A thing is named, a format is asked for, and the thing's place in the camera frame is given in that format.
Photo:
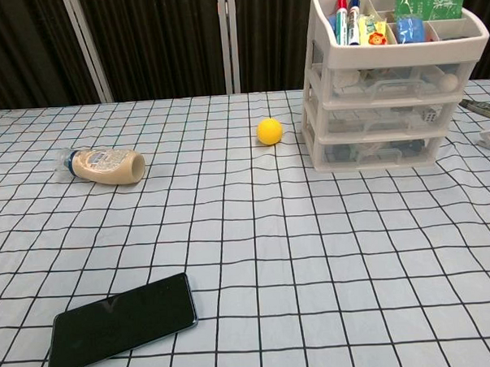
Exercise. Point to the white die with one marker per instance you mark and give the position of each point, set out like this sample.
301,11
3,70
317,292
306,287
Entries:
429,116

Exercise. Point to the clear bottom drawer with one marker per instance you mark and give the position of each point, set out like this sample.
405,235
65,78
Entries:
382,155

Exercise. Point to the mayonnaise squeeze bottle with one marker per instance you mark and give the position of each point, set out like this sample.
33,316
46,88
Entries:
106,166

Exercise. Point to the small white ball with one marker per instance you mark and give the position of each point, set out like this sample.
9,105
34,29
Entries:
449,82

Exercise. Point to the black smartphone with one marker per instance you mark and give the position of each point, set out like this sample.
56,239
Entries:
121,323

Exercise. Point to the black folding screen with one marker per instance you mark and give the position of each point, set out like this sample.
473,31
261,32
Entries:
161,41

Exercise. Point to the white crumpled tissue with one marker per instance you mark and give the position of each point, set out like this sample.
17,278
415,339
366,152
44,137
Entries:
346,79

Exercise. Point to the green tea packet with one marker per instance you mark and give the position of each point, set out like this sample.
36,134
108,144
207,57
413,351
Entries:
428,1

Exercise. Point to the blue sponge block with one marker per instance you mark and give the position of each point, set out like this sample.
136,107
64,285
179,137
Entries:
332,22

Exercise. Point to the blue cap marker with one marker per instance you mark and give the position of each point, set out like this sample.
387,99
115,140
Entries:
354,24

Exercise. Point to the blue plastic packet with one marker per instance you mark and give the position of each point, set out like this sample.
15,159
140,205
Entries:
411,29

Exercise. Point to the blue checkered tablecloth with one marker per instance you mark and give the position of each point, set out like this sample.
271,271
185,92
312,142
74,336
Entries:
247,232

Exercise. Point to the yellow ball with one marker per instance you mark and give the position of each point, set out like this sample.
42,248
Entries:
270,131

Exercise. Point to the red cap marker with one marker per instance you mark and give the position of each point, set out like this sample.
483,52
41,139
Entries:
341,25

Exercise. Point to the yellow snack packet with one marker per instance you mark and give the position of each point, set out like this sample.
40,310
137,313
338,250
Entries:
372,29

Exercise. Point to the clear drawer with white ball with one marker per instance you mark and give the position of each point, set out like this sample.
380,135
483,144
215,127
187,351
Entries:
391,86

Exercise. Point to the white plastic drawer organizer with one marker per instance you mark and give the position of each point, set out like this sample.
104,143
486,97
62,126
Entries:
385,50

